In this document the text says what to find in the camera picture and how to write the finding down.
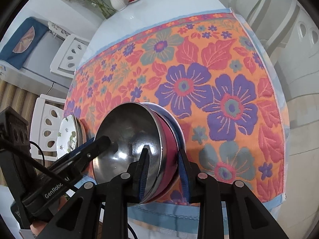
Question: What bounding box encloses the small hexagonal forest plate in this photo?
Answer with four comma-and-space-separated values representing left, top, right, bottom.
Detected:
56, 114, 78, 159

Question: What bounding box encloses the large hexagonal forest plate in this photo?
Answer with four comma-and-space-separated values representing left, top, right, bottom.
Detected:
71, 114, 84, 147

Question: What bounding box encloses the pink steel bowl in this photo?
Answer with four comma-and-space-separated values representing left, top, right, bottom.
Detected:
93, 102, 179, 204

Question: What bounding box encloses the blue steel bowl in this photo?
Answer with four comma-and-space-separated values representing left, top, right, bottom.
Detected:
142, 102, 186, 151

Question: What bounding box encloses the person left hand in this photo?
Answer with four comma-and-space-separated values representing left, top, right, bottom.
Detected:
30, 196, 67, 236

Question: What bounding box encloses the white chair near right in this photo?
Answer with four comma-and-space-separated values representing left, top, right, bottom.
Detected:
30, 94, 65, 161

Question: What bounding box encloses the white chair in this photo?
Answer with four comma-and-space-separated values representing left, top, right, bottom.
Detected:
30, 94, 65, 161
228, 0, 295, 44
50, 34, 90, 79
265, 0, 318, 101

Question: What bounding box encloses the white refrigerator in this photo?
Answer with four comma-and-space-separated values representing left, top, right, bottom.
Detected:
1, 32, 71, 99

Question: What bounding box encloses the white chair far right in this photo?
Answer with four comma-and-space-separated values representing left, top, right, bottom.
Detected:
50, 34, 90, 79

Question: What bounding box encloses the blue fridge cover cloth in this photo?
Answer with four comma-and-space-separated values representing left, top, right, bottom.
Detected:
1, 17, 49, 70

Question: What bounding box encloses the white ceramic flower vase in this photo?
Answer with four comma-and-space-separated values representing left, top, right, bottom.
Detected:
110, 0, 127, 11

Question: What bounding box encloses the orange floral tablecloth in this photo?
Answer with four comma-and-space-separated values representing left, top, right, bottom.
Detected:
64, 9, 289, 208

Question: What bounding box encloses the white chair near left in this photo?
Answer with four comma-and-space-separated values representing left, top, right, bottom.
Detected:
265, 0, 318, 101

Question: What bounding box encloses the white chair far left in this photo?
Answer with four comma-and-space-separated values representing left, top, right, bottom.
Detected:
228, 0, 295, 44

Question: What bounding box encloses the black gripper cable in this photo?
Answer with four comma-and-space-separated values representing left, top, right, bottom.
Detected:
0, 139, 139, 239

